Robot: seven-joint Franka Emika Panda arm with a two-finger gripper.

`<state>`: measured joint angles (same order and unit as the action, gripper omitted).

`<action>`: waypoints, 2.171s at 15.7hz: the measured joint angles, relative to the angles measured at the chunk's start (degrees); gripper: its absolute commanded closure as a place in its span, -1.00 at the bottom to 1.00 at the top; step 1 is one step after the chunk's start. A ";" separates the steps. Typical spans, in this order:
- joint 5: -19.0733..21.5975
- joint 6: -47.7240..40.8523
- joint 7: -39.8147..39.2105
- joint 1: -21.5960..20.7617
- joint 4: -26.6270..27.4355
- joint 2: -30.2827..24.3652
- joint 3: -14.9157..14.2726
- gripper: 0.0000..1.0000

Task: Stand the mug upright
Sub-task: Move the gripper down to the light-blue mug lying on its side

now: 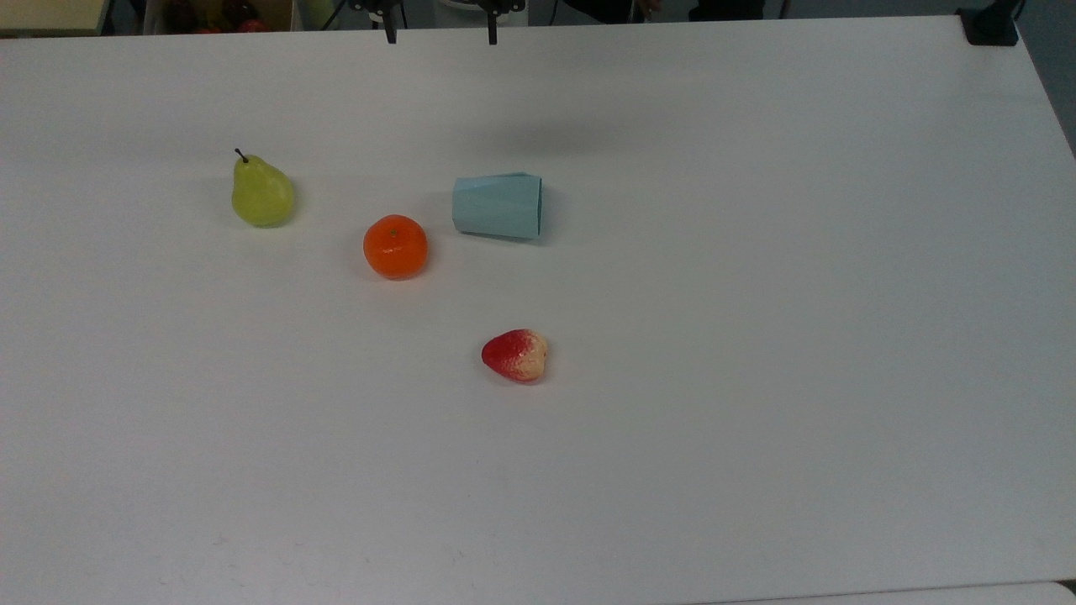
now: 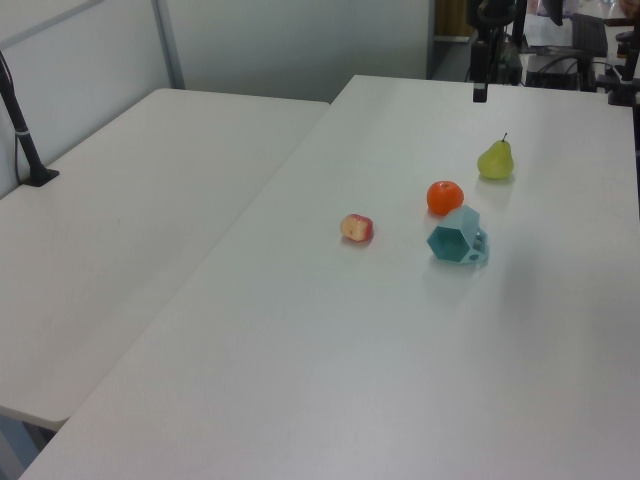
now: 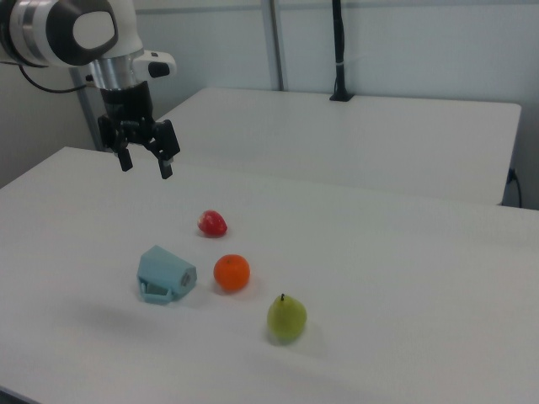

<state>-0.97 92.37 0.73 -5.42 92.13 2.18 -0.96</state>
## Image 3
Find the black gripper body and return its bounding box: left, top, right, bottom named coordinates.
left=99, top=81, right=157, bottom=145

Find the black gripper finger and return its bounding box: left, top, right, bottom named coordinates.
left=97, top=114, right=134, bottom=173
left=144, top=119, right=182, bottom=180

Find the light blue mug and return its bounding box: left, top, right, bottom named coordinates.
left=136, top=245, right=198, bottom=305

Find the red toy strawberry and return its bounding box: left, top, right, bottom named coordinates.
left=196, top=209, right=229, bottom=238

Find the orange toy fruit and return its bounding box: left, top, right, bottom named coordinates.
left=213, top=253, right=251, bottom=293

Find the white background table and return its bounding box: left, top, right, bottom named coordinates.
left=153, top=87, right=522, bottom=207

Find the black pole with base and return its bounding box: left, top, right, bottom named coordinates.
left=328, top=0, right=354, bottom=103

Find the green toy pear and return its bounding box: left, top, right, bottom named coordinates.
left=266, top=293, right=308, bottom=342

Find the grey partition post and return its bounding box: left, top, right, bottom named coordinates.
left=69, top=66, right=104, bottom=152
left=260, top=0, right=290, bottom=92

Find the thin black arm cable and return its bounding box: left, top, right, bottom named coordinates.
left=0, top=58, right=96, bottom=94

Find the black wall socket cable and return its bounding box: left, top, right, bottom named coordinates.
left=507, top=167, right=523, bottom=208

